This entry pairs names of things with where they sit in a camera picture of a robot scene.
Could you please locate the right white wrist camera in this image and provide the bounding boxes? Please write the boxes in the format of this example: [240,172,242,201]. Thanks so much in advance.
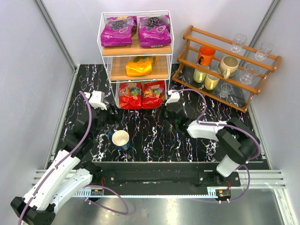
[165,90,180,105]

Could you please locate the clear glass bottom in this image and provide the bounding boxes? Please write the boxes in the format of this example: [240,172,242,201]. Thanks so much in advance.
[219,83,233,98]

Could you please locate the orange mug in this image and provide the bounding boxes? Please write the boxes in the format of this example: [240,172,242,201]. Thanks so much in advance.
[197,45,216,66]

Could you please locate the clear glass top left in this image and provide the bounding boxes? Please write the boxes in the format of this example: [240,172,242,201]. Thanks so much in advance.
[231,34,247,53]

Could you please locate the white wire wooden shelf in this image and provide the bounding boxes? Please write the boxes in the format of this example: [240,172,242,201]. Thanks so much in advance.
[97,10,174,110]

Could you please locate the yellow orange candy bag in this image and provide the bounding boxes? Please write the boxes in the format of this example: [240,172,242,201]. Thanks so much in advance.
[126,55,158,77]

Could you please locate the clear glass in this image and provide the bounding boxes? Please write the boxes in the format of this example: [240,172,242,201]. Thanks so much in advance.
[255,42,274,61]
[231,34,247,53]
[219,83,233,98]
[240,63,261,85]

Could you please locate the red candy bag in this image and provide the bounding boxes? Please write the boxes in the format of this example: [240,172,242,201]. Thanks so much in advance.
[119,82,142,110]
[142,81,165,109]

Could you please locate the purple grape candy bag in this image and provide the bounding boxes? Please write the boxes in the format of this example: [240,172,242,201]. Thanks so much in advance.
[100,16,137,47]

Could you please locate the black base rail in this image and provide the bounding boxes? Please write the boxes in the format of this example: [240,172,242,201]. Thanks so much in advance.
[79,162,241,197]

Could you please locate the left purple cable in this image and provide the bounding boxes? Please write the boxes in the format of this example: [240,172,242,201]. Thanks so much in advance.
[16,90,129,225]

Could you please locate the blue paper cup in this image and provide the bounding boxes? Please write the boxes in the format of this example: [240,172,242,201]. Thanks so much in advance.
[108,130,131,151]

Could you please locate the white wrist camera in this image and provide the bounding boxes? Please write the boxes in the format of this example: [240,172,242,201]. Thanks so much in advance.
[165,90,180,105]
[84,91,107,110]

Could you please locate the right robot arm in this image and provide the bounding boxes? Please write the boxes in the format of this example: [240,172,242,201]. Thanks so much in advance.
[164,102,260,178]

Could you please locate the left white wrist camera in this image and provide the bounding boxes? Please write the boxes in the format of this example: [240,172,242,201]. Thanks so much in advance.
[84,91,107,110]

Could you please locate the beige large mug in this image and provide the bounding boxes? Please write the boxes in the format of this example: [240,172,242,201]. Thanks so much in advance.
[218,56,239,79]

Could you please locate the clear glass middle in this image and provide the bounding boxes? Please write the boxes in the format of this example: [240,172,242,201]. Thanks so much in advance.
[240,63,261,85]

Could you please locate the purple cable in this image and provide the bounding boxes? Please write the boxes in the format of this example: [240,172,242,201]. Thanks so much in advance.
[16,90,129,225]
[171,88,261,203]

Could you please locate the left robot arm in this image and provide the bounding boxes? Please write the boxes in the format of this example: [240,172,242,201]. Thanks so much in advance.
[10,104,120,225]

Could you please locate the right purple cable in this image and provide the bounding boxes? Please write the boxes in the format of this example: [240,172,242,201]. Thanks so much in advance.
[171,88,261,203]

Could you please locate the pale yellow mug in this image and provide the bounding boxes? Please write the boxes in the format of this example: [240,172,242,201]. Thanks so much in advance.
[204,74,219,90]

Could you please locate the clear glass top right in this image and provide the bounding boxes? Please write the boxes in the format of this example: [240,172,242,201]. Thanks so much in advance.
[255,42,274,61]

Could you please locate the wooden cup rack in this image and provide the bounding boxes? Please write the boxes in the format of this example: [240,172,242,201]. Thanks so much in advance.
[172,25,281,113]

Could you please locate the light green mug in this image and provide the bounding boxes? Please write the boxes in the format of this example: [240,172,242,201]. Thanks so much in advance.
[193,69,207,83]

